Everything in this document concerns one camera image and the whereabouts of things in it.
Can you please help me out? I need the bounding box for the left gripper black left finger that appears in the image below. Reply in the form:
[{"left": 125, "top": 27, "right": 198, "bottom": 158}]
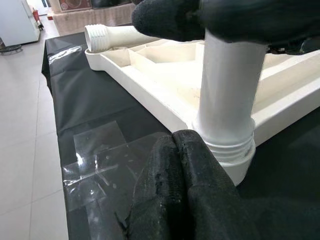
[{"left": 113, "top": 134, "right": 198, "bottom": 240}]

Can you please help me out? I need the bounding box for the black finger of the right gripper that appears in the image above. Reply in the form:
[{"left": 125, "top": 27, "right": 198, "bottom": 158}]
[
  {"left": 201, "top": 0, "right": 320, "bottom": 46},
  {"left": 131, "top": 0, "right": 209, "bottom": 43}
]

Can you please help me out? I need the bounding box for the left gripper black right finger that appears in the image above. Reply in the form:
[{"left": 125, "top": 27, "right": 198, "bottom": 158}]
[{"left": 173, "top": 129, "right": 258, "bottom": 240}]

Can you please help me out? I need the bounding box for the white plastic table leg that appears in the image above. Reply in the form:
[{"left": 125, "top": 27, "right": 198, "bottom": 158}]
[
  {"left": 83, "top": 23, "right": 163, "bottom": 55},
  {"left": 192, "top": 32, "right": 256, "bottom": 161}
]

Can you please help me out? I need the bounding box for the black bag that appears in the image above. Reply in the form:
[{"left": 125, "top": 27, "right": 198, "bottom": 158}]
[{"left": 91, "top": 0, "right": 133, "bottom": 10}]

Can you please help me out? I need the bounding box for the white plastic table top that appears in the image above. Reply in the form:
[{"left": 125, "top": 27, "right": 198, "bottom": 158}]
[{"left": 84, "top": 37, "right": 320, "bottom": 187}]

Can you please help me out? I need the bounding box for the beige cloth covered side table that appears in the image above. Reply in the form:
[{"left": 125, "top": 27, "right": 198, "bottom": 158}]
[{"left": 48, "top": 0, "right": 141, "bottom": 36}]

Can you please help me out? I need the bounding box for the black plastic table cover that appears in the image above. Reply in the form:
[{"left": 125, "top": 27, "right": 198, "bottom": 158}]
[{"left": 41, "top": 32, "right": 320, "bottom": 240}]

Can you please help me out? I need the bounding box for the red fire extinguisher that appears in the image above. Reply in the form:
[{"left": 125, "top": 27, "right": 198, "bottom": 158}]
[{"left": 31, "top": 6, "right": 41, "bottom": 30}]

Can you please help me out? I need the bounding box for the white appliance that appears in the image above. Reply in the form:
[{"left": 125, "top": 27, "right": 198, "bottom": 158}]
[{"left": 0, "top": 0, "right": 41, "bottom": 47}]

